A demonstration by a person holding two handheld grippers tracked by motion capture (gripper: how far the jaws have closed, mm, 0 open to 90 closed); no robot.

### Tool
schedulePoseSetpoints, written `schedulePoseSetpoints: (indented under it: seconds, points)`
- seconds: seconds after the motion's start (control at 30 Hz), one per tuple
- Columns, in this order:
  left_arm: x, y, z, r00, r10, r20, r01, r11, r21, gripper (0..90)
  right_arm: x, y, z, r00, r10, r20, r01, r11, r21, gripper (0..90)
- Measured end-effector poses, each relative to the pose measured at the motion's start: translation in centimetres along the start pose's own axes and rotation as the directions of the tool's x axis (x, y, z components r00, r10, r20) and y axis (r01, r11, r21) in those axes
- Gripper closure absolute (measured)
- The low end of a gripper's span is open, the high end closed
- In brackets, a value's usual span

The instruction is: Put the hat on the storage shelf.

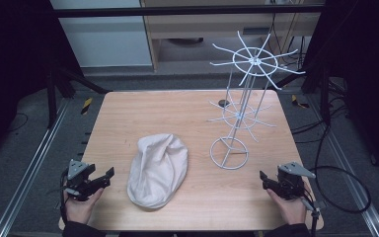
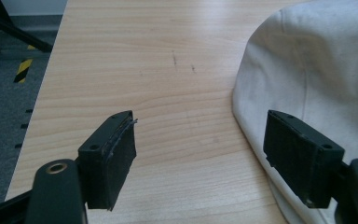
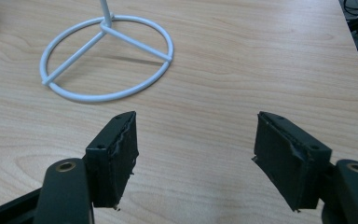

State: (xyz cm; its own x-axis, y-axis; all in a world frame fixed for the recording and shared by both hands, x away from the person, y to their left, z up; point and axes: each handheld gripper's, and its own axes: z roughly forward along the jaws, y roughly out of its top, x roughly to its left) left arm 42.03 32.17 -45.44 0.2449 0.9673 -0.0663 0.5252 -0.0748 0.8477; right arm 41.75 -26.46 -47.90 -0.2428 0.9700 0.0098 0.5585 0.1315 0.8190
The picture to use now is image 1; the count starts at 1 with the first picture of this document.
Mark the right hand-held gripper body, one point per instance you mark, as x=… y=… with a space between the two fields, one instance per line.
x=291 y=184

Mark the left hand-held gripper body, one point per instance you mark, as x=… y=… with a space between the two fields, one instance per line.
x=78 y=176

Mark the white cloth cap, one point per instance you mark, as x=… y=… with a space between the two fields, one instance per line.
x=159 y=171

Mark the person's right hand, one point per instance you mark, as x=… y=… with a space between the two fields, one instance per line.
x=291 y=209

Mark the person's left hand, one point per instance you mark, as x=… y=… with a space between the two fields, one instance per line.
x=80 y=209

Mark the black yellow warning tape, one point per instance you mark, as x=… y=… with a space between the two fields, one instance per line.
x=298 y=102
x=86 y=106

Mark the black table grommet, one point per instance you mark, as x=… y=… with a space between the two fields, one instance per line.
x=224 y=103

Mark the black curtain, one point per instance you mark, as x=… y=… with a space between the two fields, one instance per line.
x=368 y=82
x=13 y=65

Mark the white cabinet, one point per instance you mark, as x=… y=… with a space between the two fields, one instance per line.
x=105 y=39

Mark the wooden background desk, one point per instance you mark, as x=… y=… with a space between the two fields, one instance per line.
x=210 y=26

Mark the metal floor rail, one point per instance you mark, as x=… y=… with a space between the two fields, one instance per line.
x=29 y=171
x=352 y=184

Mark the black frame stand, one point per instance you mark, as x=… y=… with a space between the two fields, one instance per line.
x=51 y=98

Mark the black horizontal frame bar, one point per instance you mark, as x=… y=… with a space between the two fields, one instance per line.
x=177 y=11

